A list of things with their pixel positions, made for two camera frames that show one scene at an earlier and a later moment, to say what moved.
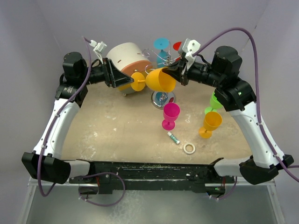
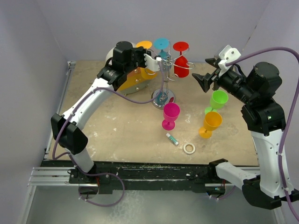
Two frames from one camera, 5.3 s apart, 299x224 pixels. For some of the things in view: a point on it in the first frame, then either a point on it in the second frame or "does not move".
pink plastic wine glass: (171, 111) does not move
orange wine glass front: (157, 79) to (145, 74)
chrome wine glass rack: (160, 99) does not move
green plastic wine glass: (215, 104) does not move
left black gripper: (109, 71) to (140, 51)
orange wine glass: (212, 121) does not move
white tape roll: (191, 152) does not move
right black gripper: (179, 71) to (205, 80)
